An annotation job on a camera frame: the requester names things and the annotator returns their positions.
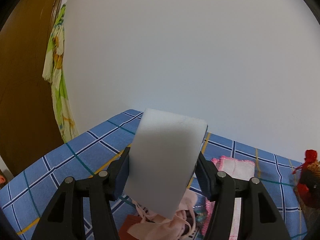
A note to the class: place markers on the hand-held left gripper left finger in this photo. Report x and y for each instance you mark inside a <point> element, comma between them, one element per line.
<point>121,177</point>

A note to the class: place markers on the blue plaid bed sheet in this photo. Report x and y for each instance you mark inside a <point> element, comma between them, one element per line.
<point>75,160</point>

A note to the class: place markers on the white cloth with pink edge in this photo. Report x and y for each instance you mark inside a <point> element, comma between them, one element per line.
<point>237,167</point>

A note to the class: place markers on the brown wooden door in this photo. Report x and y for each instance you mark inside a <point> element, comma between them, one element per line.
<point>22,80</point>

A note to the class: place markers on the knitted doll with red hair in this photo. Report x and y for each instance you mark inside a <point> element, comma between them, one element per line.
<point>307,180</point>

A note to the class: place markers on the pink crochet cloth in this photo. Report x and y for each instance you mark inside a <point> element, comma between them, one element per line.
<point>205,226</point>

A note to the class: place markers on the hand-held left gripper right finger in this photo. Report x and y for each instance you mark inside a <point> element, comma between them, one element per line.
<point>203,180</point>

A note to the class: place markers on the white sponge block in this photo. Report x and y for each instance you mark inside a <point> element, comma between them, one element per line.
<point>165,160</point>

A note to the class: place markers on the small clear printed packet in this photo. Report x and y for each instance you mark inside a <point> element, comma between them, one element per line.
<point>198,213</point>

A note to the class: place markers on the pale pink cloth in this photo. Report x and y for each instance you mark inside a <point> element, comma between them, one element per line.
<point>160,230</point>

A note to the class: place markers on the red-brown flat pouch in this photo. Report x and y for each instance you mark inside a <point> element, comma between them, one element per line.
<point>127,227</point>

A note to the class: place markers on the green floral hanging cloth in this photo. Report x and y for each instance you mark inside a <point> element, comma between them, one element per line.
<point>58,80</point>

